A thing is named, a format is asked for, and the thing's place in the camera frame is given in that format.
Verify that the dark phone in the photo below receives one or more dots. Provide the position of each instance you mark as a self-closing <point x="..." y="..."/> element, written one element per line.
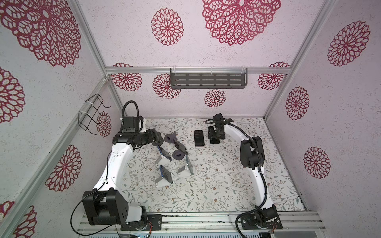
<point x="180" y="147"/>

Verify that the silver white stand right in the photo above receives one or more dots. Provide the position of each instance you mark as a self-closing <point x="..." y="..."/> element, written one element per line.
<point x="183" y="172"/>

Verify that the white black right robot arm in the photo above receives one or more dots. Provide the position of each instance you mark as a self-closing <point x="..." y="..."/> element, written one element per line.
<point x="252" y="158"/>

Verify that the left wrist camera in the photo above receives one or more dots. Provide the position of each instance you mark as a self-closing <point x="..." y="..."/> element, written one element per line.
<point x="133" y="125"/>

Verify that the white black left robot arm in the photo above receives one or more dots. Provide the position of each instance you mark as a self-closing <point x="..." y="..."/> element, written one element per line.
<point x="105" y="205"/>

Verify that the blue edged phone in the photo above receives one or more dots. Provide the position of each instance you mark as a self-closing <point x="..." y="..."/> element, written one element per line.
<point x="164" y="153"/>

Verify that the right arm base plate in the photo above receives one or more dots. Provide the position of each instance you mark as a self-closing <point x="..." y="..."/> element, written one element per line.
<point x="257" y="221"/>

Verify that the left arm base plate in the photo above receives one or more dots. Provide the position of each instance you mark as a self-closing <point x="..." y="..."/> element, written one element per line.
<point x="152" y="222"/>

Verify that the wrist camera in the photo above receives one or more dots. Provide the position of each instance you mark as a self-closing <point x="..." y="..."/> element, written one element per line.
<point x="218" y="119"/>
<point x="133" y="125"/>

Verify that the dark round stand back right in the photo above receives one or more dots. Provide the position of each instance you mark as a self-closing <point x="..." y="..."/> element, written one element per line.
<point x="170" y="138"/>

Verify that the blue phone front stand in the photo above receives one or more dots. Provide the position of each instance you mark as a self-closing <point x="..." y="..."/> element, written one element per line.
<point x="165" y="174"/>

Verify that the aluminium front rail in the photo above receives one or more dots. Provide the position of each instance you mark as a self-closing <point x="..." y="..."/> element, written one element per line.
<point x="224" y="222"/>

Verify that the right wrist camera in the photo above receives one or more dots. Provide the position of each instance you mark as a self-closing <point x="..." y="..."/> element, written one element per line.
<point x="218" y="119"/>

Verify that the grey slotted wall shelf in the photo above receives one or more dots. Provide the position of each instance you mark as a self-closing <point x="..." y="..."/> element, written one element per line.
<point x="208" y="80"/>

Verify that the dark round stand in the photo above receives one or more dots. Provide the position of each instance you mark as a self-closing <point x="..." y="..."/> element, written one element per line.
<point x="178" y="155"/>
<point x="170" y="138"/>

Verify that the white stand front left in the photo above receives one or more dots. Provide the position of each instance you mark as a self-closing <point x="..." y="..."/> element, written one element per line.
<point x="164" y="181"/>

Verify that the dark round stand centre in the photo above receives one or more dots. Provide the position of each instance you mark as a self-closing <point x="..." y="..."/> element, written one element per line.
<point x="178" y="155"/>

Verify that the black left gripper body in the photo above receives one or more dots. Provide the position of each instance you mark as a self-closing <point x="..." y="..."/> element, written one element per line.
<point x="147" y="137"/>

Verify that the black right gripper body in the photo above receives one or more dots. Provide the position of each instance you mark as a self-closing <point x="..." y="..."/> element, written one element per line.
<point x="214" y="134"/>

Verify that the black phone purple edge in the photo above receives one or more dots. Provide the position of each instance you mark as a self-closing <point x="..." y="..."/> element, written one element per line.
<point x="199" y="138"/>

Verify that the black wire wall rack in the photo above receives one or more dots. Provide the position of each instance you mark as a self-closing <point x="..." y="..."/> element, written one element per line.
<point x="86" y="117"/>

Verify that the silver stand upper left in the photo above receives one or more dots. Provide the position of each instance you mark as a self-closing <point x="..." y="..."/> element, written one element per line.
<point x="161" y="160"/>

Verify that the green phone right stand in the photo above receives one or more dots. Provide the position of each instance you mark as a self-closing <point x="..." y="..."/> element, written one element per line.
<point x="189" y="165"/>

